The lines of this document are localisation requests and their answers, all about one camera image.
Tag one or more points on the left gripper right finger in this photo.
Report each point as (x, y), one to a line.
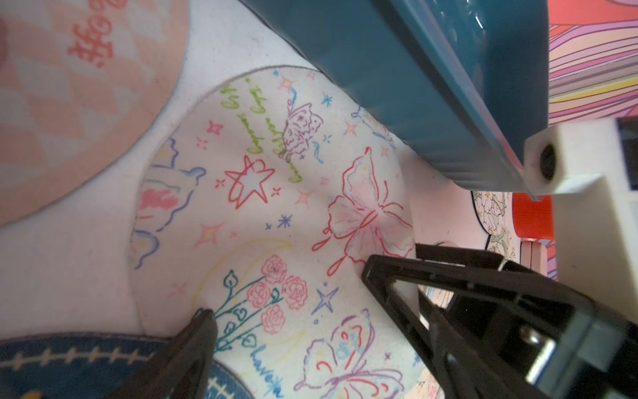
(487, 327)

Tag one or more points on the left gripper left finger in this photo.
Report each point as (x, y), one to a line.
(181, 368)

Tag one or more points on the blue denim bears moon coaster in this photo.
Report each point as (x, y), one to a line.
(74, 365)

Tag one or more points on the white butterfly star coaster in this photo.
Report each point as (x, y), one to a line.
(263, 206)

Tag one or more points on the teal plastic storage box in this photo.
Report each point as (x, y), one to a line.
(463, 83)

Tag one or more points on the red cup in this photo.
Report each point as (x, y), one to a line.
(533, 219)

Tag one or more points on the white floral green coaster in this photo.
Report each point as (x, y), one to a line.
(494, 211)

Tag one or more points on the pink checkered bear coaster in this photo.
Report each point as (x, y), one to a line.
(81, 82)

